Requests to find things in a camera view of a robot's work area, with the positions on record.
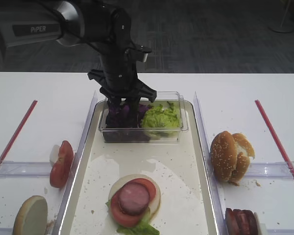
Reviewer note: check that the clear holder upper right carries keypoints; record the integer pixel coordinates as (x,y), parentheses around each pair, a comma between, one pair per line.
(278,170)

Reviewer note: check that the clear plastic container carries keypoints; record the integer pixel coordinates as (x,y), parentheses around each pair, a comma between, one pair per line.
(162,98)

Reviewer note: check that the sesame burger buns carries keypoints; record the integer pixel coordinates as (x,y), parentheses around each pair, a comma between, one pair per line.
(230,156)

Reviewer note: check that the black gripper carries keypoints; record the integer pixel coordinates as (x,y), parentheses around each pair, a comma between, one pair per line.
(119,80)

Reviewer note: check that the red strip left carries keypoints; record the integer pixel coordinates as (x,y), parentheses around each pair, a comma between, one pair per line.
(17,131)

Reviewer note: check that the green lettuce in container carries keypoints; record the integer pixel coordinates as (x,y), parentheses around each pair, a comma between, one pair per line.
(165,120)

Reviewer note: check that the white metal tray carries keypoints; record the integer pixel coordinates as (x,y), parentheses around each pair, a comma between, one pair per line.
(177,168)

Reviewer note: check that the red strip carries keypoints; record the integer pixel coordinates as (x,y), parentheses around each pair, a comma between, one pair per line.
(17,131)
(275,137)

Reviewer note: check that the shredded purple cabbage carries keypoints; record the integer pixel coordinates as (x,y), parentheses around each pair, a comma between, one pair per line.
(124,134)

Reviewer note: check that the standing meat slices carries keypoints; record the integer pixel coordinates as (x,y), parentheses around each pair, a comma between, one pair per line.
(241,222)

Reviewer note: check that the clear vertical rail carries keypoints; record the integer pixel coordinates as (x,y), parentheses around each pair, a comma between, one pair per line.
(80,147)
(217,211)

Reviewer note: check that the standing bun slice left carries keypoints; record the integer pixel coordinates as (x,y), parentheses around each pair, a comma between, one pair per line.
(32,216)

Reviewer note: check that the tomato slice on tray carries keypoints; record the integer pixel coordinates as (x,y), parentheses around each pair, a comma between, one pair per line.
(146,183)

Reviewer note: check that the floor stand base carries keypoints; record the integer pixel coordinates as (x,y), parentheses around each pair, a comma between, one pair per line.
(286,24)

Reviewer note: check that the clear vertical rail left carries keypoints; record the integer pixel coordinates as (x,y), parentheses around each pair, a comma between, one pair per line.
(80,147)

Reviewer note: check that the bottom bun slice on tray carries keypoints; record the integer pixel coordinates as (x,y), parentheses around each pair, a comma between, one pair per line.
(156,199)

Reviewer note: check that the pink meat patty on tray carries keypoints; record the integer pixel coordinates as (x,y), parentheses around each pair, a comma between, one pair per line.
(133,198)

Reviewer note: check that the standing tomato slices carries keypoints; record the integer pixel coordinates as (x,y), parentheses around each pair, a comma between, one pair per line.
(61,168)

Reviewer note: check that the clear vertical rail right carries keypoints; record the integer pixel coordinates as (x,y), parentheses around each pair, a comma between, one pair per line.
(217,211)

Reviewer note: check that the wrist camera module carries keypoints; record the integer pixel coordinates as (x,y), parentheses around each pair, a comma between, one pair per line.
(138,53)

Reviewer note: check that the red strip right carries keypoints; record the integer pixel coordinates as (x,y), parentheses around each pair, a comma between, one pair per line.
(275,137)

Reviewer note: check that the lettuce leaf on tray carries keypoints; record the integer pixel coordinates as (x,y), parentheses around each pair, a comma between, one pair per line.
(139,227)

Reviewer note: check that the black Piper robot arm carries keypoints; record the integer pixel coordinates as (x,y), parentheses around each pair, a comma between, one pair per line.
(103,27)

